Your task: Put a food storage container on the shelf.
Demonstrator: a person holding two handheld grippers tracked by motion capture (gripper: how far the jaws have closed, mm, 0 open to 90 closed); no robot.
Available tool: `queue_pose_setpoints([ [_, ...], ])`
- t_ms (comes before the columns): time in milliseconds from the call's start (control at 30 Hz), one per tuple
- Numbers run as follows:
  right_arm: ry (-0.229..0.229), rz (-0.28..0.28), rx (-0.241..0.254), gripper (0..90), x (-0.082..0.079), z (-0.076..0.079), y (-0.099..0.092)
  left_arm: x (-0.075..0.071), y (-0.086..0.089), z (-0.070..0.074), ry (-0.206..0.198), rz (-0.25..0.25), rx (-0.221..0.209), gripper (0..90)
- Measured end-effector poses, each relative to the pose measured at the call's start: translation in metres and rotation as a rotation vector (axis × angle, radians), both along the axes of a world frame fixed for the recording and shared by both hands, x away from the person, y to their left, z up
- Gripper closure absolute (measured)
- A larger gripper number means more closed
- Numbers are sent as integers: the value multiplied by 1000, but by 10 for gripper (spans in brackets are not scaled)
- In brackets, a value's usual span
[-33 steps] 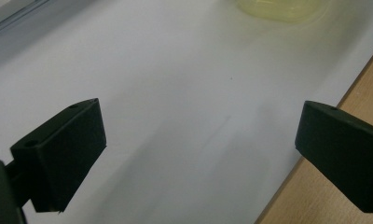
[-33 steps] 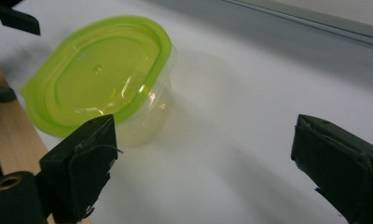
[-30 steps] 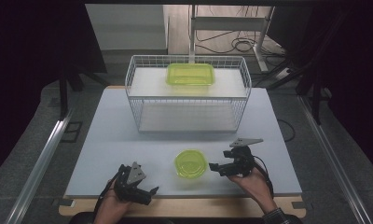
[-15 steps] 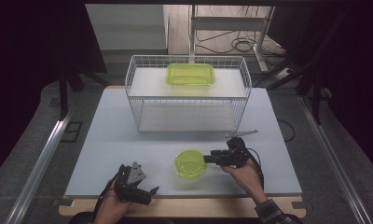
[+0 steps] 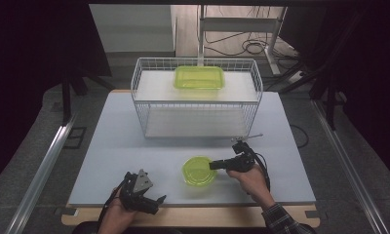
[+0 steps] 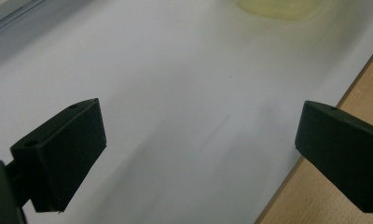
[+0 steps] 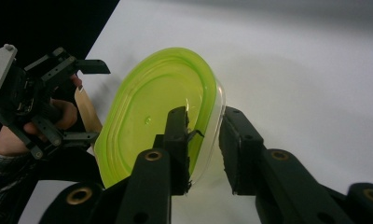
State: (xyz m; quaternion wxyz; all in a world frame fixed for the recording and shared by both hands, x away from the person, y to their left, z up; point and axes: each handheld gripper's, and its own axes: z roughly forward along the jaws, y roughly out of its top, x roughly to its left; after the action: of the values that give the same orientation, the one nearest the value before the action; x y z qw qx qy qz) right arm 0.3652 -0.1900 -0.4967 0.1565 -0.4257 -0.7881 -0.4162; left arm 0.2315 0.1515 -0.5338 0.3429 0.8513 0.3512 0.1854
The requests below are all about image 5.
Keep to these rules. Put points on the white metal desk frame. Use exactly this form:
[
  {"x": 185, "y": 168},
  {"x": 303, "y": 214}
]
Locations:
[{"x": 240, "y": 24}]

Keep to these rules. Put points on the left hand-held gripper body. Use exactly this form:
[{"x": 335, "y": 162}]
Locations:
[{"x": 137, "y": 188}]

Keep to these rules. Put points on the light blue table board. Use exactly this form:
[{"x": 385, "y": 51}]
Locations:
[{"x": 118, "y": 146}]

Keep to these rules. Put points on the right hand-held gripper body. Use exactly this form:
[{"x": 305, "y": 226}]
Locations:
[{"x": 243, "y": 162}]

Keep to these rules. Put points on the black floor plate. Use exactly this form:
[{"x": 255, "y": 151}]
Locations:
[{"x": 75, "y": 137}]

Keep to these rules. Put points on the white cabinet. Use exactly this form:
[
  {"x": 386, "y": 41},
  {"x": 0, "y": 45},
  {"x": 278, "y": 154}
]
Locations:
[{"x": 131, "y": 27}]

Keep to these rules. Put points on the aluminium rail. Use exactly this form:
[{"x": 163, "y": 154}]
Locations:
[
  {"x": 349, "y": 169},
  {"x": 42, "y": 175}
]

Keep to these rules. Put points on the person's right hand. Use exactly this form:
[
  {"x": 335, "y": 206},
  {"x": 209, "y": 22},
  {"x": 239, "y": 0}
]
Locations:
[{"x": 253, "y": 183}]

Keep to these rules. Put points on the person's left hand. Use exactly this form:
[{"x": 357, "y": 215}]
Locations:
[{"x": 116, "y": 217}]

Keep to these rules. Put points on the green rectangular plastic tray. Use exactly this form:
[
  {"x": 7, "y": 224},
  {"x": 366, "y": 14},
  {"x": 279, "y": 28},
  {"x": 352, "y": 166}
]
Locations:
[{"x": 199, "y": 77}]

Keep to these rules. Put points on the green round plastic bowl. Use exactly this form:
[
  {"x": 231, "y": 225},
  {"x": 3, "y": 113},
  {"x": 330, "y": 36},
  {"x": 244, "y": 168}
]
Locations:
[{"x": 198, "y": 172}]

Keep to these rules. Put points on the black metal stand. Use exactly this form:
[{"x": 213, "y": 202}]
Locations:
[
  {"x": 66, "y": 97},
  {"x": 330, "y": 104}
]

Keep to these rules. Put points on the wooden table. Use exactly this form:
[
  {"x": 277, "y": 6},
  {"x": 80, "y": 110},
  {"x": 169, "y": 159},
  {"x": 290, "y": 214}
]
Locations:
[{"x": 199, "y": 217}]

